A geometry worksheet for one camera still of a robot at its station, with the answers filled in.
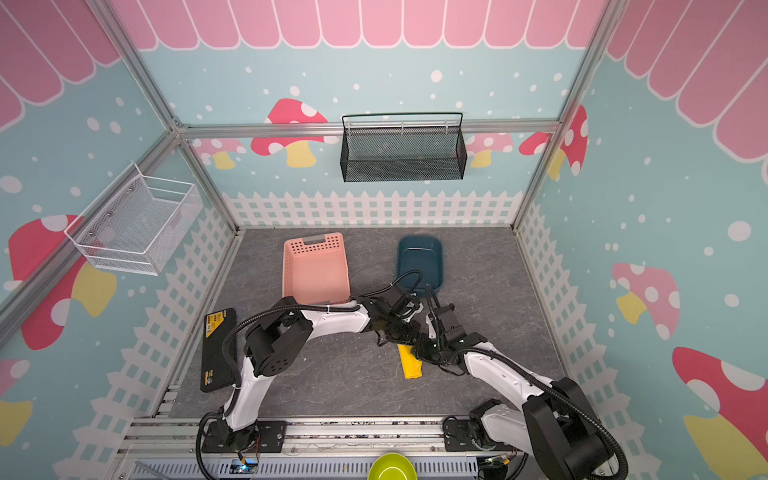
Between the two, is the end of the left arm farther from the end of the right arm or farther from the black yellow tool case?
the black yellow tool case

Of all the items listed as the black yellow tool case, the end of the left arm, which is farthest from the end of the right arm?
the black yellow tool case

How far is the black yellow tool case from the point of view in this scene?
83 centimetres
